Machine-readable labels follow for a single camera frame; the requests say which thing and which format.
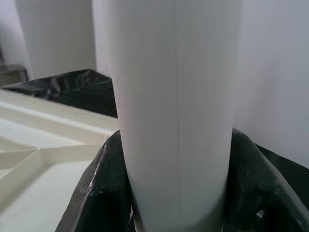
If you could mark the white plastic table top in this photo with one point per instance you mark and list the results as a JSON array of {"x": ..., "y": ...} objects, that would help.
[{"x": 36, "y": 181}]

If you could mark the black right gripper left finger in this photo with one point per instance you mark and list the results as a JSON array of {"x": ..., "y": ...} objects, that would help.
[{"x": 103, "y": 193}]

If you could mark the white plastic table leg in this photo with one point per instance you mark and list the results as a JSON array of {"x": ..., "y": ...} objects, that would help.
[{"x": 173, "y": 108}]

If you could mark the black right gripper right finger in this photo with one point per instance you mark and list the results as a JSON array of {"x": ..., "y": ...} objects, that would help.
[{"x": 260, "y": 193}]

